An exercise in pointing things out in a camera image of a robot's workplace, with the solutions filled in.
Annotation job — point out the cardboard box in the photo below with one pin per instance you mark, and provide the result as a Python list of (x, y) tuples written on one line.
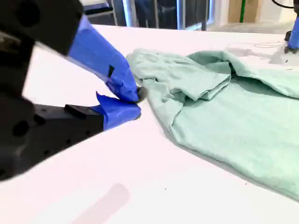
[(252, 10)]

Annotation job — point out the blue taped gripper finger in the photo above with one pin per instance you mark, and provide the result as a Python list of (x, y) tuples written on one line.
[(116, 112), (100, 53), (294, 37)]

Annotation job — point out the green strip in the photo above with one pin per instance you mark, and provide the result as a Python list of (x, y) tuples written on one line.
[(243, 10)]

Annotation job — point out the grey metal frame post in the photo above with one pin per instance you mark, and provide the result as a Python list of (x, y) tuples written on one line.
[(114, 11)]

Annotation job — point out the pale green T-shirt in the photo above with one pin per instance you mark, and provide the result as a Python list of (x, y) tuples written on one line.
[(222, 121)]

